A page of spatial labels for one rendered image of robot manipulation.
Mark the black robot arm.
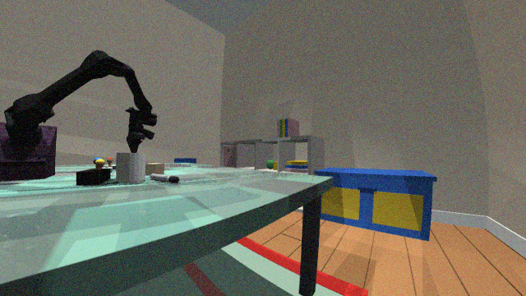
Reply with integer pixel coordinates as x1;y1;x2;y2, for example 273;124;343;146
4;50;158;146

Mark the tan wooden block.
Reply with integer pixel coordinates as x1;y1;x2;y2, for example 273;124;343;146
145;163;164;175

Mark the grey mug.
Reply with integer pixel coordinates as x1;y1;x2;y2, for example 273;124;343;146
116;153;145;183

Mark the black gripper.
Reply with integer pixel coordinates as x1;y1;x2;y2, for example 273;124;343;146
127;122;145;153

